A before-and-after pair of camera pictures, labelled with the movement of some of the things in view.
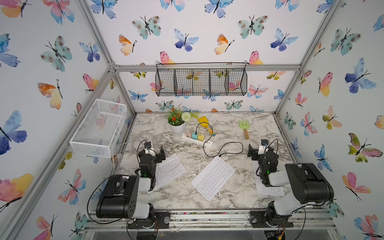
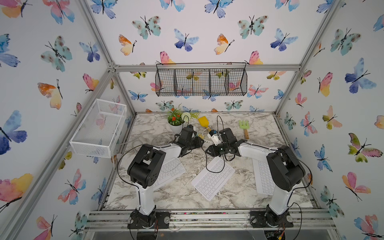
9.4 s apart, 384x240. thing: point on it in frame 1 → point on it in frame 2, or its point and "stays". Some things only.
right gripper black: (255, 153) → (213, 151)
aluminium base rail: (221, 219) stays
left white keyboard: (169, 169) stays
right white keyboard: (261, 188) stays
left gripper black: (160, 156) → (198, 145)
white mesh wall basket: (99, 132) stays
